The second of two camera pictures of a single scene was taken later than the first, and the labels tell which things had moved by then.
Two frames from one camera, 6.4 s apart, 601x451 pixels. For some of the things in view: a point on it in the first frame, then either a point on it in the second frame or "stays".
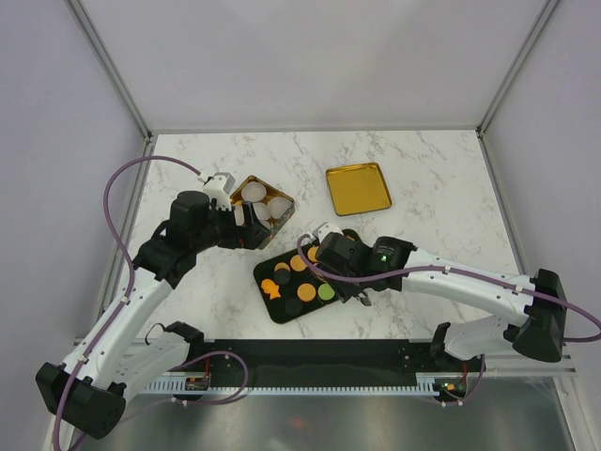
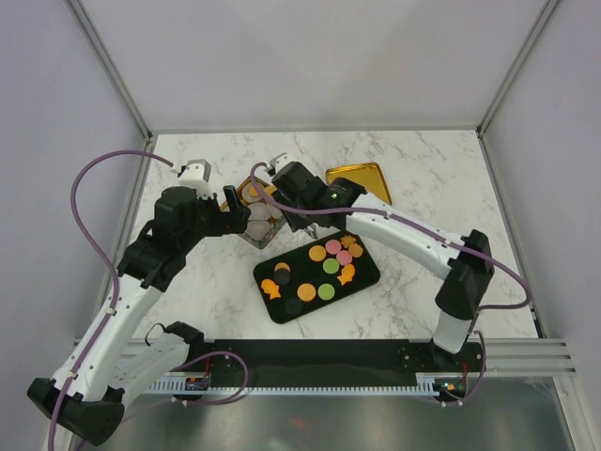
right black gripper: (345, 291) → (295, 223)
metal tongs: (365, 298) → (312, 228)
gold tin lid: (358, 188) stays
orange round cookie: (312, 253) stays
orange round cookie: (306, 292) stays
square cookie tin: (270, 205) stays
